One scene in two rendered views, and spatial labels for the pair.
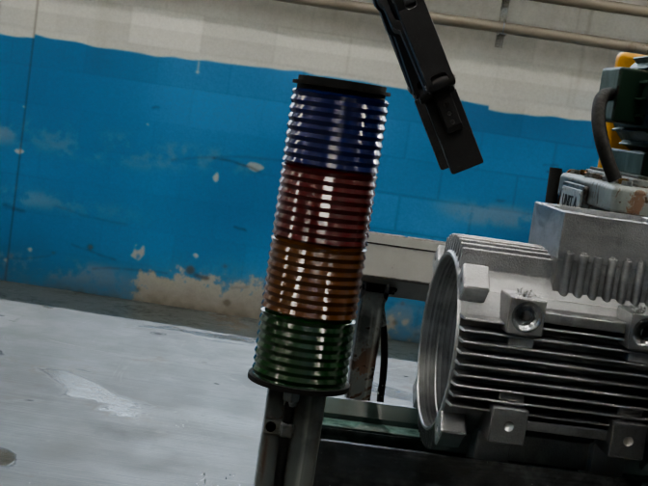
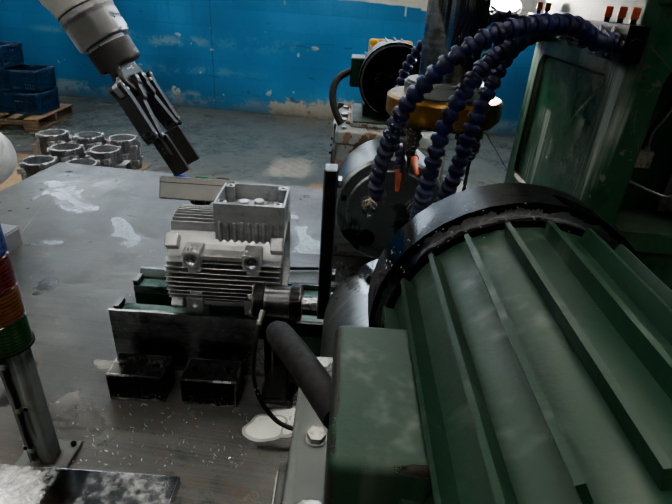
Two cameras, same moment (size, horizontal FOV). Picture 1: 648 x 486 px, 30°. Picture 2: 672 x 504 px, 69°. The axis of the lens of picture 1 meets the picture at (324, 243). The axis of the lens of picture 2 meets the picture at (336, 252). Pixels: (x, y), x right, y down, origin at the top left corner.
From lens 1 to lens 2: 60 cm
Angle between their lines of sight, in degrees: 22
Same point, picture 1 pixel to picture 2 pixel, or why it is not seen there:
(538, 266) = (209, 226)
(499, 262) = (189, 226)
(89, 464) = (89, 284)
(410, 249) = (210, 185)
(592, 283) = (233, 235)
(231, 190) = (306, 60)
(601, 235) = (233, 213)
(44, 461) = (69, 285)
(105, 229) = (253, 83)
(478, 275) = (171, 238)
